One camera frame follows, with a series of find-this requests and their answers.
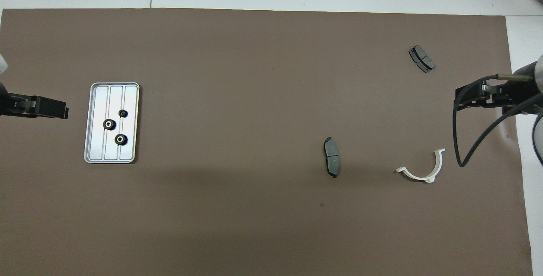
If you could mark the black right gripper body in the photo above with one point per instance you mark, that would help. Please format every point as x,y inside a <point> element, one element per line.
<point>488,98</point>

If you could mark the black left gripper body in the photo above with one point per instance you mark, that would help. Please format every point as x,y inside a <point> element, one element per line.
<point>17,105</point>

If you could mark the small black bearing gear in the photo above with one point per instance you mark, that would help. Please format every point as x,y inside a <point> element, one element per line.
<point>123,113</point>

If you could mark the white curved plastic bracket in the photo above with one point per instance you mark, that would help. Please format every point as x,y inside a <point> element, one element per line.
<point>418,176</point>

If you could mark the silver ribbed metal tray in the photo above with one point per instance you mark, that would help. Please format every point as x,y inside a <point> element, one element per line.
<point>96,140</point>

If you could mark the long dark brake pad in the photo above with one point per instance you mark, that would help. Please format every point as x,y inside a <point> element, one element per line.
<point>332,159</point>

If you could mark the brown paper table mat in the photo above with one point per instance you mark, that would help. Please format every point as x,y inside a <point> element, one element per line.
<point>254,76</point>

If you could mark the short dark brake pad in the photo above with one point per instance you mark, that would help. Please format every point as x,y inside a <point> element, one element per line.
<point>424,59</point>

